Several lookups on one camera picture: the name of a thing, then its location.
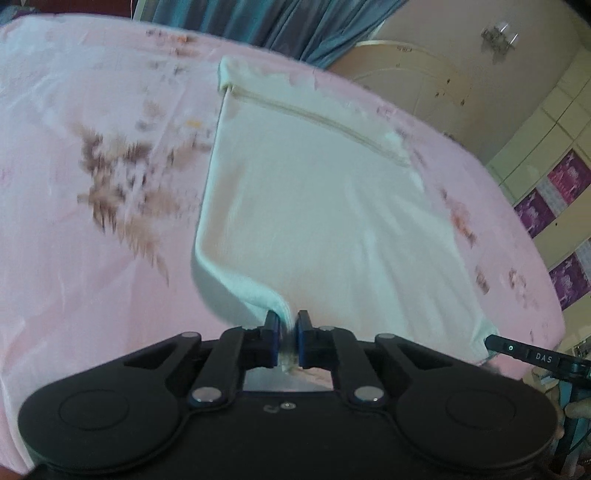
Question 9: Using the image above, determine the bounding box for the white knit sweater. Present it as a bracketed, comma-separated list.
[193, 56, 503, 370]

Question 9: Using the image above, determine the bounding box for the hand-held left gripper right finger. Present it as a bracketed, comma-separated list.
[296, 310, 456, 409]

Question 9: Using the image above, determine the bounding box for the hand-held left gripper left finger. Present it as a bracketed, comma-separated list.
[122, 310, 282, 409]

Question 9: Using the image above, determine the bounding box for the cream arched headboard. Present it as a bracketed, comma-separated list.
[329, 39, 486, 163]

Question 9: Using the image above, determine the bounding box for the blue curtain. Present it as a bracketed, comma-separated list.
[151, 0, 409, 71]

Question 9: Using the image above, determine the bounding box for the wall light fixture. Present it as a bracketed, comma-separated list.
[480, 21, 520, 52]

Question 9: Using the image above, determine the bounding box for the cream panelled wardrobe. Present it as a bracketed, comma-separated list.
[486, 51, 591, 326]

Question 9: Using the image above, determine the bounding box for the pink floral bed sheet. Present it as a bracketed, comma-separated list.
[0, 13, 567, 472]

